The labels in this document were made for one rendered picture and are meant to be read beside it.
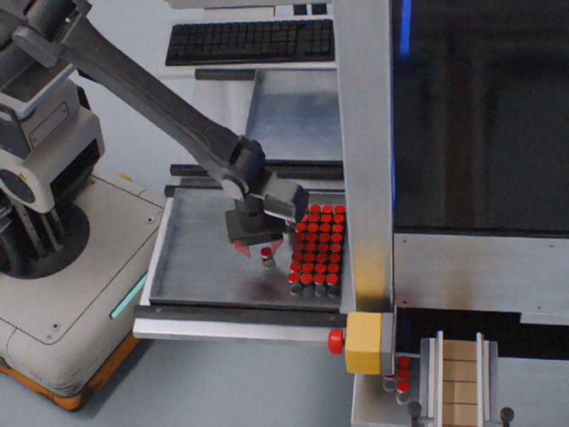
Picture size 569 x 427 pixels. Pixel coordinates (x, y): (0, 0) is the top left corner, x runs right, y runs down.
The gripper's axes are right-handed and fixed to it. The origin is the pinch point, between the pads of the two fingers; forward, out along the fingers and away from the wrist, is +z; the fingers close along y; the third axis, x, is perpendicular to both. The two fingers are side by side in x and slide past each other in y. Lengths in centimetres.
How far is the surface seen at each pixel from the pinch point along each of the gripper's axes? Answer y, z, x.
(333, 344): 8.9, -9.8, -27.7
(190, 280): -13.8, 3.3, -1.4
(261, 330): -2.3, 3.3, -14.7
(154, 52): -29, 94, 171
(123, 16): -39, 95, 195
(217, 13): -1, 13, 85
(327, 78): 20.0, 2.7, 44.7
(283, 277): 3.2, 3.3, -4.3
